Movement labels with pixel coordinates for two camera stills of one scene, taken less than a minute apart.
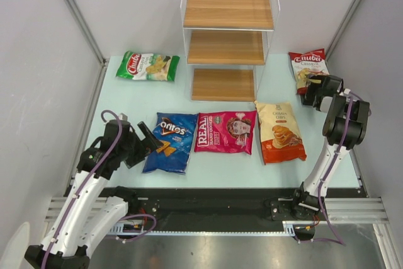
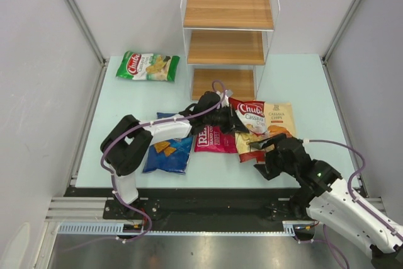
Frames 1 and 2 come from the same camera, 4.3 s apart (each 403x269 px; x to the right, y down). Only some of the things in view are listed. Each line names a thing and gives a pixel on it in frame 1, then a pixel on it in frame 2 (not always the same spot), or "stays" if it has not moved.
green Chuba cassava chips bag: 142,66 stays
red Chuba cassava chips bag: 306,63 → 252,114
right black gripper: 308,99 → 266,142
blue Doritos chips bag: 175,131 stays
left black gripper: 140,155 → 233,123
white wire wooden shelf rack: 227,17 stays
